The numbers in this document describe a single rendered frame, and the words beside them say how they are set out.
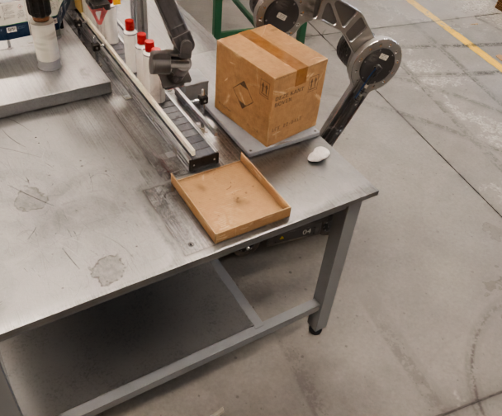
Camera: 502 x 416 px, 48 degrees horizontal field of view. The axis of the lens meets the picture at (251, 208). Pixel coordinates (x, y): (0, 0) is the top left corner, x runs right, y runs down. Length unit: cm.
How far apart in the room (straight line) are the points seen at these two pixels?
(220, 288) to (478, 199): 169
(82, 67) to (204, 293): 100
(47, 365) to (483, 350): 177
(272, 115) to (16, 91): 94
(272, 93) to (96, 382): 115
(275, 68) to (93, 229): 76
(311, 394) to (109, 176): 116
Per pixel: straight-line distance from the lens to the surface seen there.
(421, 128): 382
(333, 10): 228
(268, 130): 192
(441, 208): 325
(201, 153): 187
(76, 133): 207
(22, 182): 189
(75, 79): 227
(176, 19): 179
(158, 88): 206
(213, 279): 234
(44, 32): 226
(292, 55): 195
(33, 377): 216
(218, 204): 175
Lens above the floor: 203
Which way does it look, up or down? 43 degrees down
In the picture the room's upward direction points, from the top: 6 degrees clockwise
